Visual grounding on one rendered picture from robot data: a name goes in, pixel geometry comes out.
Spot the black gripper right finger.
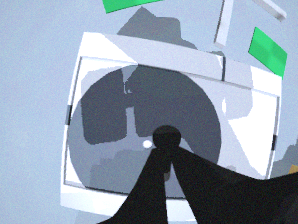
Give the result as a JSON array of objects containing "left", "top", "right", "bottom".
[{"left": 172, "top": 147, "right": 298, "bottom": 224}]

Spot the dark steel pin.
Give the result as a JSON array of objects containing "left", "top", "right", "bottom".
[{"left": 152, "top": 125, "right": 181, "bottom": 181}]

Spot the white flat bar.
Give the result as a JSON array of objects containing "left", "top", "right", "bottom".
[{"left": 213, "top": 0, "right": 234, "bottom": 48}]

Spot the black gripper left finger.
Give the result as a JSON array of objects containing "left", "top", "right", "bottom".
[{"left": 98, "top": 148, "right": 169, "bottom": 224}]

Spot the grey round disc with small hole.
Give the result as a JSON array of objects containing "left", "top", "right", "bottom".
[{"left": 68, "top": 64, "right": 222, "bottom": 194}]

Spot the grey rectangular bar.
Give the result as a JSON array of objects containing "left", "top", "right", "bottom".
[{"left": 253, "top": 0, "right": 287, "bottom": 22}]

